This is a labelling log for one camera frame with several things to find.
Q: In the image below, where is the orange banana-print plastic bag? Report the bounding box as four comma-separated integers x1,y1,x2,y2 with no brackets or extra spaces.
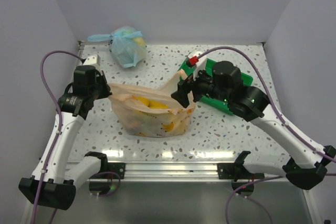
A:
109,70,196,138

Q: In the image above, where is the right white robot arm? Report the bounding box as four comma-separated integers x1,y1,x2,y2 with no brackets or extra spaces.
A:
171,61,335,190

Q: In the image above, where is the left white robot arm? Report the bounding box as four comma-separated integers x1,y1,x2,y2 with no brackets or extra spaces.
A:
18,65,112,210

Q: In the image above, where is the blue tied plastic bag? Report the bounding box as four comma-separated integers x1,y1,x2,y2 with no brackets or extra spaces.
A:
87,26,147,68

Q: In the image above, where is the green plastic tray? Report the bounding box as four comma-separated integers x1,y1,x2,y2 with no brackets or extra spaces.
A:
179,58,254,115

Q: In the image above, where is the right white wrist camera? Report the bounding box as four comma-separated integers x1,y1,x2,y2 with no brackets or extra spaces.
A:
186,51,207,81

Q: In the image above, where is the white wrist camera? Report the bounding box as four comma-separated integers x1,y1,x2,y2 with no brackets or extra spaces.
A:
186,51,207,81
82,54,101,71

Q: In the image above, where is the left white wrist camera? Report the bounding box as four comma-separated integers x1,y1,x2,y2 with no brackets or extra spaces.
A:
82,54,101,71

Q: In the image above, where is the aluminium frame rail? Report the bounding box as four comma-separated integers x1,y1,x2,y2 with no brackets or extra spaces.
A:
35,159,310,183

